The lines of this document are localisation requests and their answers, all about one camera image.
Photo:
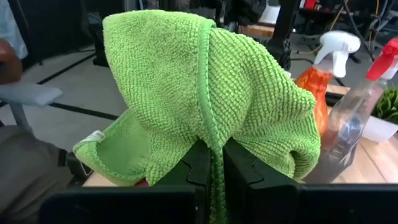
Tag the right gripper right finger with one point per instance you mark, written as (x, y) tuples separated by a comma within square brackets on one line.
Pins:
[(311, 205)]

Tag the green microfiber cloth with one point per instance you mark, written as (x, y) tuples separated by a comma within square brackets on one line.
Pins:
[(186, 77)]

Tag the person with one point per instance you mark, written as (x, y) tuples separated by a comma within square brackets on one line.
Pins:
[(25, 171)]

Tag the grey chair armrest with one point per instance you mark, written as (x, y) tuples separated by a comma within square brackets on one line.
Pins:
[(31, 93)]

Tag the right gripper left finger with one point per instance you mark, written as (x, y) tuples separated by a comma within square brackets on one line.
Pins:
[(124, 205)]

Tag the orange spray bottle white trigger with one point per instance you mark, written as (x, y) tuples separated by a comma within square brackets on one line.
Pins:
[(339, 43)]

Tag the clear spray bottle red trigger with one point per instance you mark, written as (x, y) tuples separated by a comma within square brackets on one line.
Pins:
[(384, 59)]

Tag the green plant in white pot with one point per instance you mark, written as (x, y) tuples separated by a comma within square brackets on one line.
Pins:
[(381, 127)]

